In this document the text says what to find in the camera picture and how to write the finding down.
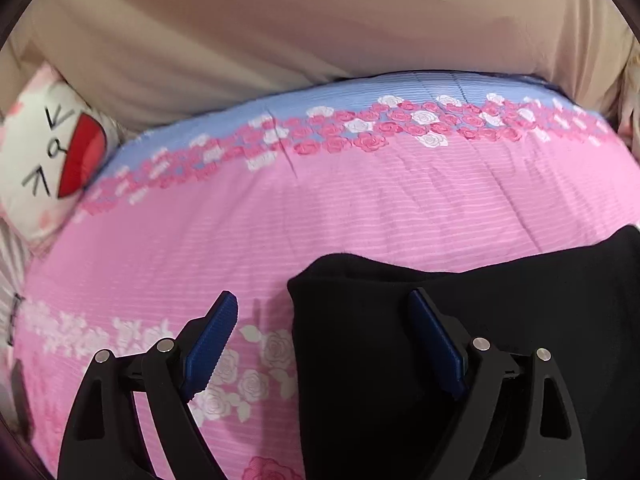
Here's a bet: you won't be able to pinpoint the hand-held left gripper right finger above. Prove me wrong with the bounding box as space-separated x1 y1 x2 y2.
407 287 588 480

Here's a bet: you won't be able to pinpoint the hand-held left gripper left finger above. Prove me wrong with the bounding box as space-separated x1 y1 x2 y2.
57 290 238 480

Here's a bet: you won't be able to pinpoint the black pants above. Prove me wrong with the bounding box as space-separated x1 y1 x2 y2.
286 225 640 480

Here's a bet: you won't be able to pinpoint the white cartoon face pillow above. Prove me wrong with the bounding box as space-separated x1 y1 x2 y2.
0 62 128 246

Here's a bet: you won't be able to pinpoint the pale floral fleece blanket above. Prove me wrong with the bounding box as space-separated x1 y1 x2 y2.
615 40 640 156

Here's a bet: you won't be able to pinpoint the grey striped cloth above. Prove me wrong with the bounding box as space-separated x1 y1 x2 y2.
0 220 33 411

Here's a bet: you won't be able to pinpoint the pink rose print bedsheet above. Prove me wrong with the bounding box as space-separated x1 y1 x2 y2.
10 71 640 480

